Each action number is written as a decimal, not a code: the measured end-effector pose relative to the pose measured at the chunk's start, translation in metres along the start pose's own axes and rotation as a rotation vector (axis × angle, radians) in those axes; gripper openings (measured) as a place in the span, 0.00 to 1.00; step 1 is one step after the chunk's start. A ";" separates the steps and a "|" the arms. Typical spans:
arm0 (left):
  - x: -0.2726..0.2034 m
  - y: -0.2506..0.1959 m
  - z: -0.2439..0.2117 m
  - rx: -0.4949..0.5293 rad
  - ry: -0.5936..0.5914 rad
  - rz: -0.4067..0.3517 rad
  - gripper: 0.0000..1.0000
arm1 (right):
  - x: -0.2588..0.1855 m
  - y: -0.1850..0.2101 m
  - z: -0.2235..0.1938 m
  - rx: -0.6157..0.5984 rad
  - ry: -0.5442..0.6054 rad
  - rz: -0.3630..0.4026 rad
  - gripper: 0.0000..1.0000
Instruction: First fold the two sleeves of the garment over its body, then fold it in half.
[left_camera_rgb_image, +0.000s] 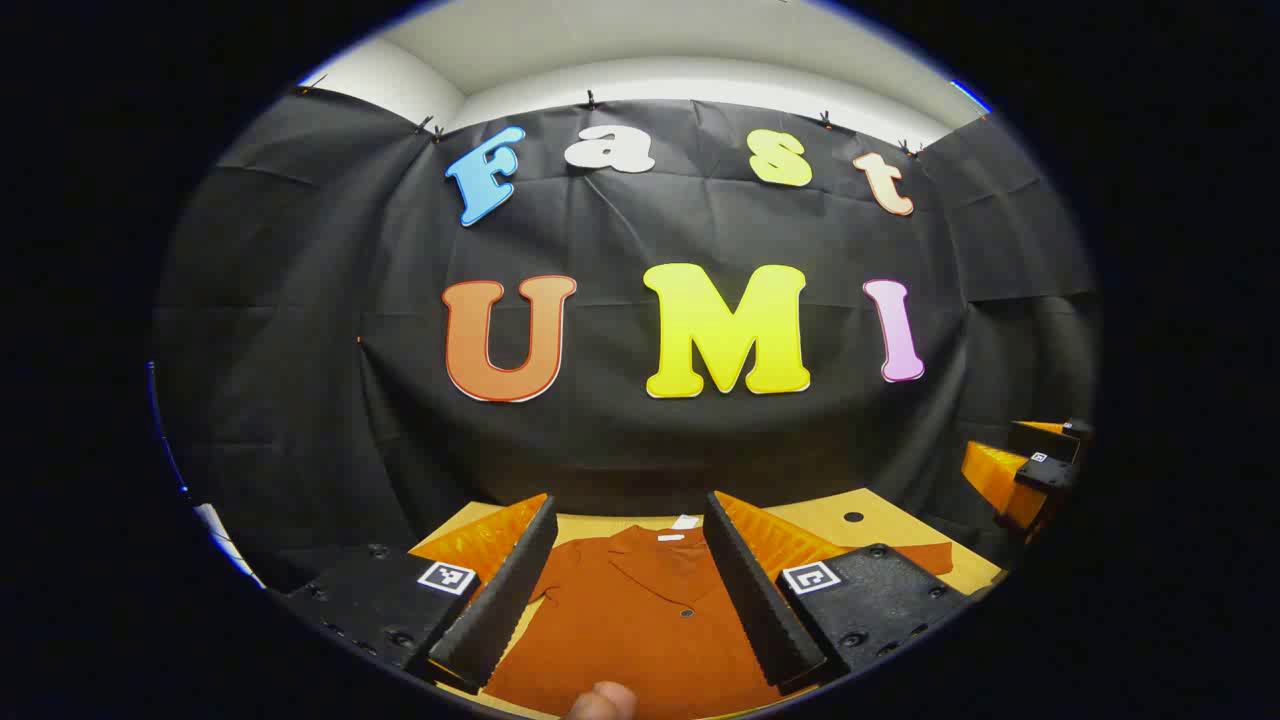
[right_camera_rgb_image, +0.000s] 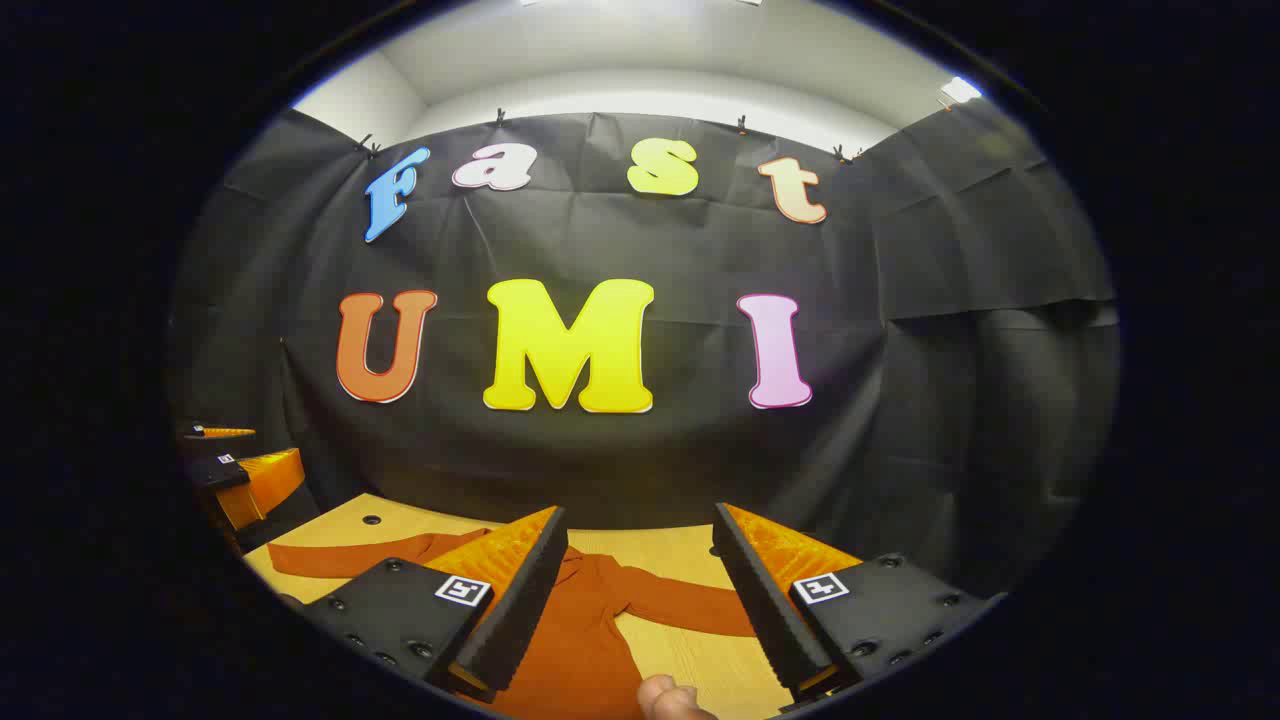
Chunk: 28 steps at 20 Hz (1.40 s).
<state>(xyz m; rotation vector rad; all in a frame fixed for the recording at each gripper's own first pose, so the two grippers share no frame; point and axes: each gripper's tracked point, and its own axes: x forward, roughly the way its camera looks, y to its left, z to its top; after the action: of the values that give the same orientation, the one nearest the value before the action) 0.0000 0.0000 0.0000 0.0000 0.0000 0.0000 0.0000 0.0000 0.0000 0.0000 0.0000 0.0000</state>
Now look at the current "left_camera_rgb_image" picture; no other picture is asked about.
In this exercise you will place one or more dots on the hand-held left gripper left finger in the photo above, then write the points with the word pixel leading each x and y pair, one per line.
pixel 505 590

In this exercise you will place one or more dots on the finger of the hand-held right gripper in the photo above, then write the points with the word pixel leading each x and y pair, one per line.
pixel 995 475
pixel 1045 440

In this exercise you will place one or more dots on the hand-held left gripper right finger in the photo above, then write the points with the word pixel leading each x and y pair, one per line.
pixel 755 600

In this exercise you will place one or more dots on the orange button jacket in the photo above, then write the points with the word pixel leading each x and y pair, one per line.
pixel 640 620

